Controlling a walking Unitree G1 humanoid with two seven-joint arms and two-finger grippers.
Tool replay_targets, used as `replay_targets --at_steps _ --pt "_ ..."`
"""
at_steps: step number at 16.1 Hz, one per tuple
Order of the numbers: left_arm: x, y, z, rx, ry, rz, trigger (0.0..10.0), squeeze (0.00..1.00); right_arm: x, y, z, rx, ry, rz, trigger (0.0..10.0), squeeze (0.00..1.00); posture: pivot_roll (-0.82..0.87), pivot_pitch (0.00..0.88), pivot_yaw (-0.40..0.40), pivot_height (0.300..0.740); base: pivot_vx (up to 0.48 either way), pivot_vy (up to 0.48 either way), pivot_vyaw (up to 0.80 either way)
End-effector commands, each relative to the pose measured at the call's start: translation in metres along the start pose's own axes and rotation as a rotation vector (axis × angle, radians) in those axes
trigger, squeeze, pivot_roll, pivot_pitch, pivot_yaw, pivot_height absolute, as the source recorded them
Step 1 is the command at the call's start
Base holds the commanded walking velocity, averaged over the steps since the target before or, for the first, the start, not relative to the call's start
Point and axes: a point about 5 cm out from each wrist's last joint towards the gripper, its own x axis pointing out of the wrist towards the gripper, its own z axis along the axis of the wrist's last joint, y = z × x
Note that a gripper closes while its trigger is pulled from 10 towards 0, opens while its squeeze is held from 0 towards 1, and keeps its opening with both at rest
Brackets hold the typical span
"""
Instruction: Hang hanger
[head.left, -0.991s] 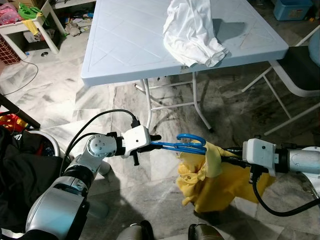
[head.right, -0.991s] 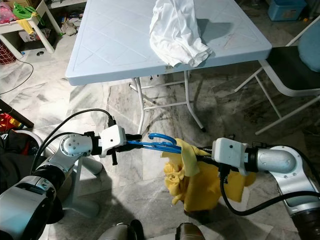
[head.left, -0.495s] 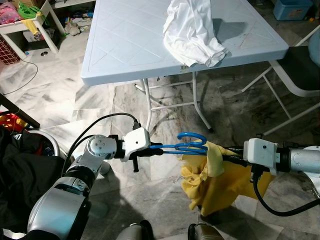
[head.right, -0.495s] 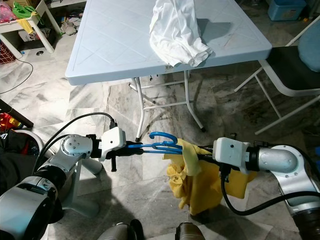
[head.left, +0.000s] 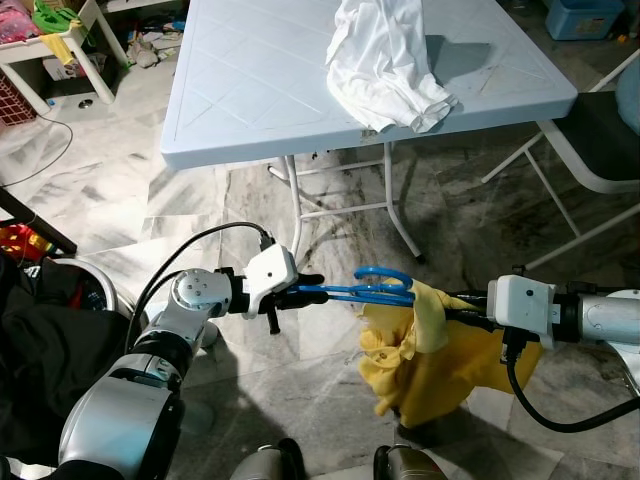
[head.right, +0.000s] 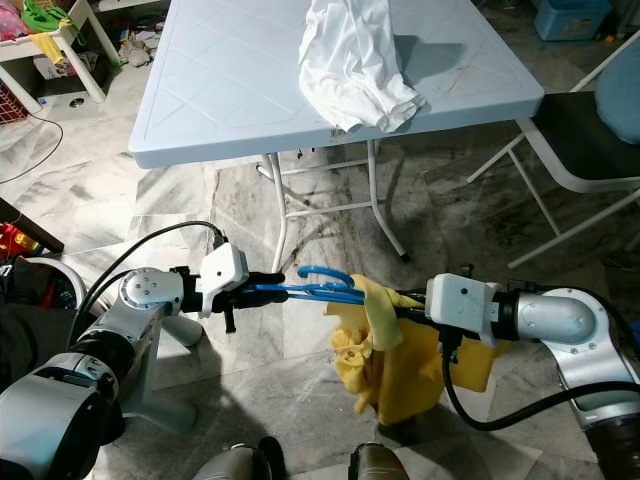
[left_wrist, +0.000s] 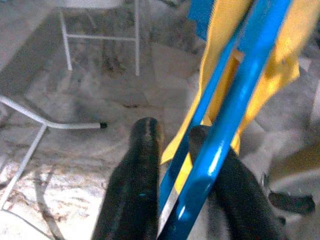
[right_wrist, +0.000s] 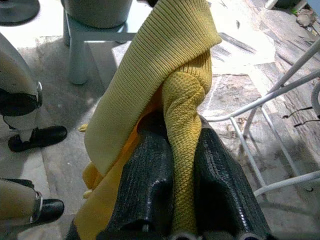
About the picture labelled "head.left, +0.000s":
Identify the blue plastic hanger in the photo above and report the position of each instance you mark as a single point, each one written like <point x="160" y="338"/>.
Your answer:
<point x="340" y="293"/>

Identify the yellow garment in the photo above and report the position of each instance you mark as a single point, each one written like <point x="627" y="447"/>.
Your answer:
<point x="440" y="380"/>

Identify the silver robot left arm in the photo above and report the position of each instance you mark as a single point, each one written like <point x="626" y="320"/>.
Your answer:
<point x="190" y="295"/>

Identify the robot right leg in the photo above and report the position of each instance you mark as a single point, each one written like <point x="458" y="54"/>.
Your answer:
<point x="408" y="464"/>

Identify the robot leg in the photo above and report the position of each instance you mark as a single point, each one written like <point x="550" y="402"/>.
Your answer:
<point x="408" y="464"/>
<point x="268" y="462"/>

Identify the robot left leg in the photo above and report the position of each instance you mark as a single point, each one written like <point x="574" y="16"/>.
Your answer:
<point x="268" y="462"/>

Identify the white garment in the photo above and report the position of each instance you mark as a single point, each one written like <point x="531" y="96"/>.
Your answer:
<point x="380" y="70"/>

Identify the black smooth t-shirt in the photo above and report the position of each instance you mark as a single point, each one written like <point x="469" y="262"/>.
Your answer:
<point x="50" y="370"/>

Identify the dark wooden board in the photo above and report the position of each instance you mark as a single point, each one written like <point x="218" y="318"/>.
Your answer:
<point x="35" y="222"/>

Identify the blue plastic storage box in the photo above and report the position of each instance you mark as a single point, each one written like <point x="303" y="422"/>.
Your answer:
<point x="585" y="20"/>

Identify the red basket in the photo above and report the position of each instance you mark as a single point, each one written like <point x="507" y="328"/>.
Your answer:
<point x="14" y="100"/>

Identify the small white rack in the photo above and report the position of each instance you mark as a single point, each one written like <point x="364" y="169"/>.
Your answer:
<point x="25" y="50"/>

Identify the green plastic item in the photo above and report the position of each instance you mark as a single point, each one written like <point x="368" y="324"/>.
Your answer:
<point x="55" y="15"/>

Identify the pink item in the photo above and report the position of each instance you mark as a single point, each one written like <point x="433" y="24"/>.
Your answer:
<point x="15" y="28"/>

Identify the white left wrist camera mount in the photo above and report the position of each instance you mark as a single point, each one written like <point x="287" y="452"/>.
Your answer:
<point x="270" y="272"/>

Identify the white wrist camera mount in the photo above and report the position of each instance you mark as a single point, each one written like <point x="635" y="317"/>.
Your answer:
<point x="520" y="310"/>
<point x="270" y="272"/>

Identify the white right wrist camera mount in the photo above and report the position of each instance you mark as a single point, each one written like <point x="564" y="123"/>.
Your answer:
<point x="520" y="310"/>

